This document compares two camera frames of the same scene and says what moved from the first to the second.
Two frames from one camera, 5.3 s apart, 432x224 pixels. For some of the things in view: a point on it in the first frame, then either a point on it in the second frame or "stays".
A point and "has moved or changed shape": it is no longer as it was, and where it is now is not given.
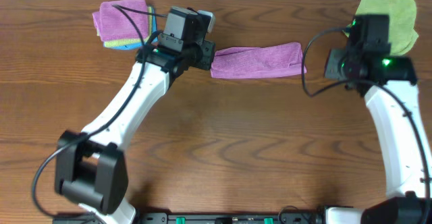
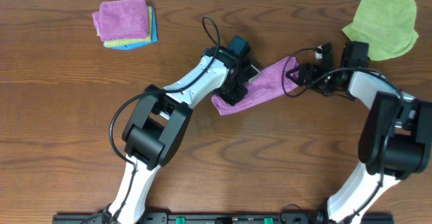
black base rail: (287, 217) stays
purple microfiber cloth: (283, 59) has moved or changed shape
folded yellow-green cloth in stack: (131, 42) stays
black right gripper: (333, 57) -> (308, 79)
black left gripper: (206, 49) -> (233, 100)
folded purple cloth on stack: (112, 24) stays
